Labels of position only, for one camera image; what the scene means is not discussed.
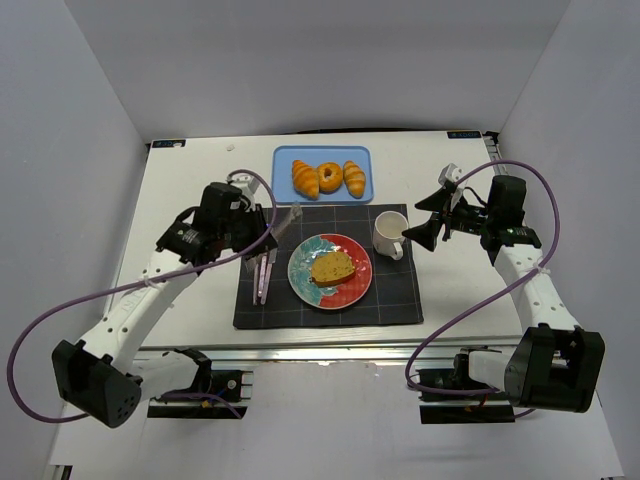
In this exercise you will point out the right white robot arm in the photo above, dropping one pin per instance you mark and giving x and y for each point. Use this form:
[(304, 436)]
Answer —
[(556, 364)]

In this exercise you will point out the right corner label sticker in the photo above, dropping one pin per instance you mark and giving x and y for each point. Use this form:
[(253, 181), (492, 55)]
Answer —
[(464, 134)]

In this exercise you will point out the brown bread slice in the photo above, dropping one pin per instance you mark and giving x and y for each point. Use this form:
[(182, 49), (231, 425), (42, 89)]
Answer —
[(332, 269)]

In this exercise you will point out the right croissant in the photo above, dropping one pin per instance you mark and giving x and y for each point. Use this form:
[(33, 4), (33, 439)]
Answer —
[(354, 179)]

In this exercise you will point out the silver fork pink handle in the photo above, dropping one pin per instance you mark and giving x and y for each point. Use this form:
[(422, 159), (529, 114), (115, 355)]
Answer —
[(256, 280)]

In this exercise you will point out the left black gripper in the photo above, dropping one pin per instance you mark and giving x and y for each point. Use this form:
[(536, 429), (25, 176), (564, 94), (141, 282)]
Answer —
[(260, 232)]

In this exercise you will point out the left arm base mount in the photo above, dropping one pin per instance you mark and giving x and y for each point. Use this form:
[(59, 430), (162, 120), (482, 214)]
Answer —
[(214, 394)]

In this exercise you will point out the silver knife pink handle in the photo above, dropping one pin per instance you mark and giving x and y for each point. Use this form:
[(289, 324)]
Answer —
[(271, 259)]

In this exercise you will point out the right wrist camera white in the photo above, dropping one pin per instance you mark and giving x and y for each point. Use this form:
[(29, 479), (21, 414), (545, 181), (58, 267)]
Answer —
[(452, 174)]

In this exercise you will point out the clear plastic tongs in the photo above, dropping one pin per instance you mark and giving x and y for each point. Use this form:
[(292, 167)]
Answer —
[(292, 213)]

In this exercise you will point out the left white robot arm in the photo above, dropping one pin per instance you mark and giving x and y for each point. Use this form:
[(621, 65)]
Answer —
[(98, 374)]

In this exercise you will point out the white mug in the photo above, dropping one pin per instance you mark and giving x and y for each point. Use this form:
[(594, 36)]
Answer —
[(388, 236)]

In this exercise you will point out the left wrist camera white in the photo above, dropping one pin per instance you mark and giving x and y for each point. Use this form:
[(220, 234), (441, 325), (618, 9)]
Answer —
[(247, 183)]

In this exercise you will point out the dark checked placemat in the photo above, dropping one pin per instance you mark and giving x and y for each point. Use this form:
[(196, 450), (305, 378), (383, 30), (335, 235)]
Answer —
[(392, 299)]

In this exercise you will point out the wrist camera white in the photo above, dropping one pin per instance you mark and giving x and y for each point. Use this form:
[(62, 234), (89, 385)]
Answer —
[(247, 183), (452, 174)]

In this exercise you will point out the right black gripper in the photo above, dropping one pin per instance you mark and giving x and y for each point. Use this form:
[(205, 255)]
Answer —
[(447, 220)]

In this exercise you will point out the left croissant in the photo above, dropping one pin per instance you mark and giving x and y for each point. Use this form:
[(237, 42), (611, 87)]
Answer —
[(305, 180)]

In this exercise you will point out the golden bagel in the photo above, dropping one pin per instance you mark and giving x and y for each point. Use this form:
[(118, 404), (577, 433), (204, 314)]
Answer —
[(330, 177)]

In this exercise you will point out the blue plastic tray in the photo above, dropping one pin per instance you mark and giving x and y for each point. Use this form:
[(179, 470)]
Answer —
[(315, 155)]

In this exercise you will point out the left corner label sticker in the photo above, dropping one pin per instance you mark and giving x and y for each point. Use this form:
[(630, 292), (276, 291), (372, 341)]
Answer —
[(168, 143)]

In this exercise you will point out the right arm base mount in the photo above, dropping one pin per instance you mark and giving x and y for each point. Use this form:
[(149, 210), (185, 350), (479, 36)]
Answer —
[(438, 409)]

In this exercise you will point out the croissant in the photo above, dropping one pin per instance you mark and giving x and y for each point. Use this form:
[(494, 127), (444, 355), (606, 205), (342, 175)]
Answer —
[(305, 180), (354, 179)]

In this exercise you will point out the teal and red plate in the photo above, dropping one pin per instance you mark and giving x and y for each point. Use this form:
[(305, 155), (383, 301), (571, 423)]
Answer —
[(334, 297)]

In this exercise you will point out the corner label sticker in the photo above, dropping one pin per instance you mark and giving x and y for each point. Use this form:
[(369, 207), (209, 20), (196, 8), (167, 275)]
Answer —
[(464, 134), (168, 143)]

